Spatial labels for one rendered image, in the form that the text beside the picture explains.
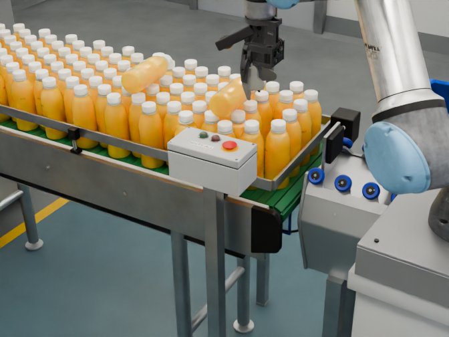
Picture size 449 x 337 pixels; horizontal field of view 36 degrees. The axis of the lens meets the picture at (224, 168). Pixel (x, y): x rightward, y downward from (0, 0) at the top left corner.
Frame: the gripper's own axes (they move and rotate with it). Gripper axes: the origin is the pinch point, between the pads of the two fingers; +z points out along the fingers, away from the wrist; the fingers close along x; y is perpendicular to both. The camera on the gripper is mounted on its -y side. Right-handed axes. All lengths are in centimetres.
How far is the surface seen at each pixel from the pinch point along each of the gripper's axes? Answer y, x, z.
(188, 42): -203, 282, 117
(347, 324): 26, 18, 83
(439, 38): -30, 342, 104
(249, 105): -5.1, 8.5, 9.0
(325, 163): 18.0, 8.0, 20.6
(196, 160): -3.7, -21.2, 10.7
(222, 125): -5.8, -5.2, 8.9
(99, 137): -45, -8, 21
